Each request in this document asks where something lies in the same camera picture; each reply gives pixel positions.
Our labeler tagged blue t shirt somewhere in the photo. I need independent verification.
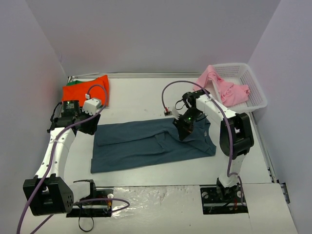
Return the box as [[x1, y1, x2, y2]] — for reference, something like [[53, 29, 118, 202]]
[[91, 118, 216, 174]]

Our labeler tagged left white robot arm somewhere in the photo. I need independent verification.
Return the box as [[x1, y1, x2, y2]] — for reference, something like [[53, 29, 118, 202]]
[[23, 98, 102, 216]]

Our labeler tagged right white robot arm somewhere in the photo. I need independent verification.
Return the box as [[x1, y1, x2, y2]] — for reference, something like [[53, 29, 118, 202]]
[[170, 91, 254, 201]]

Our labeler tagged orange folded t shirt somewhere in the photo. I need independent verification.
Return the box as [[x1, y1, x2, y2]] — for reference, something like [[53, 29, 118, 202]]
[[62, 75, 110, 107]]

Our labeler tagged green folded t shirt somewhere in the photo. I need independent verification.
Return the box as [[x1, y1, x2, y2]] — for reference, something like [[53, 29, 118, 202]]
[[66, 80, 83, 86]]

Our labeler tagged pink t shirt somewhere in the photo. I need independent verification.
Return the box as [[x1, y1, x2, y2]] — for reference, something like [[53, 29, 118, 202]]
[[195, 65, 250, 107]]

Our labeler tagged white plastic basket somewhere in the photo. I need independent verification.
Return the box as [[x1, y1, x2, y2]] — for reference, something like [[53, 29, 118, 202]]
[[213, 63, 268, 113]]

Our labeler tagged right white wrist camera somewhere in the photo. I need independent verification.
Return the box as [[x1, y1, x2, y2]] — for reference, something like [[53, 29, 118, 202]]
[[164, 106, 182, 119]]

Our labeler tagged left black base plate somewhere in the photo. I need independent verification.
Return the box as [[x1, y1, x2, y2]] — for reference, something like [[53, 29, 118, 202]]
[[66, 187, 114, 218]]

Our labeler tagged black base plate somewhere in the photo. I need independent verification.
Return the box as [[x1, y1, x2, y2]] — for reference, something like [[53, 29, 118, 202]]
[[66, 187, 114, 218], [200, 186, 248, 215]]

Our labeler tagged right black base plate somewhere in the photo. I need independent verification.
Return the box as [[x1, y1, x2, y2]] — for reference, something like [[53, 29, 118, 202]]
[[200, 186, 248, 215]]

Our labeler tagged thin black cable loop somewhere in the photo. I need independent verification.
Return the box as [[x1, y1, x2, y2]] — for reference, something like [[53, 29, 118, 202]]
[[78, 215, 96, 232]]

